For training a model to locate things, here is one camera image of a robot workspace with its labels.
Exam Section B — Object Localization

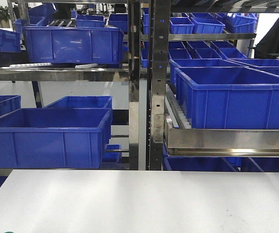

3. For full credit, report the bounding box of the small blue bin upper right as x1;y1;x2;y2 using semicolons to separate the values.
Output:
191;17;225;34

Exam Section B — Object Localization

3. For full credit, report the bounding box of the potted green plant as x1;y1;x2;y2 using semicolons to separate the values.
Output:
0;5;10;28

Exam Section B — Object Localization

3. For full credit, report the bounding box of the large blue bin lower left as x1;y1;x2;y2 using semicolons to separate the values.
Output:
0;108;113;169

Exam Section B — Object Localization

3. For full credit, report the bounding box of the blue bin under right shelf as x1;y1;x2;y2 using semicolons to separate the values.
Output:
163;156;239;172

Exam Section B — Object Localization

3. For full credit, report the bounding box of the blue bin far right shelf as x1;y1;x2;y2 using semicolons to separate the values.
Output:
230;58;279;75

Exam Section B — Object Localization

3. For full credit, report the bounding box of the small blue bin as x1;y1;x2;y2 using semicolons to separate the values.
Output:
191;17;225;34
170;17;194;34

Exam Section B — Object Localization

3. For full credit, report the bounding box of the large blue bin right shelf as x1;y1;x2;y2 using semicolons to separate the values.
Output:
175;67;279;130

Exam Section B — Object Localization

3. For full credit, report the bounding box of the blue bin far left upper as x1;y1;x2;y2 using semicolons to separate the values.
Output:
0;29;21;52

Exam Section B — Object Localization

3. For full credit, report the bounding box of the steel shelf rack frame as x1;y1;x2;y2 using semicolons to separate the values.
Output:
0;0;279;170

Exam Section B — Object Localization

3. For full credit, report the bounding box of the blue bin far left lower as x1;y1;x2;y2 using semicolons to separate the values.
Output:
0;95;22;123

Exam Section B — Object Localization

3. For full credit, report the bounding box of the large blue bin upper left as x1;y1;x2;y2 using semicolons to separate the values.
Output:
23;26;124;65

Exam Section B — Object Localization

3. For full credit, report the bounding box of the small blue bin upper middle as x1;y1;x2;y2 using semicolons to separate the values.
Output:
170;17;194;34

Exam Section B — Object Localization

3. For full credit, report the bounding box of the blue bin behind right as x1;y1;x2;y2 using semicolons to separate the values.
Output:
169;59;242;85

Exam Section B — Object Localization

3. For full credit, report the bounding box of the blue bin behind lower left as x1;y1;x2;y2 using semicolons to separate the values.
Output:
45;96;112;108

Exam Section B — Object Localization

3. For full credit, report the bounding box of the large blue bin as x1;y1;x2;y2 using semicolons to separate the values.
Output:
0;108;113;169
23;26;124;65

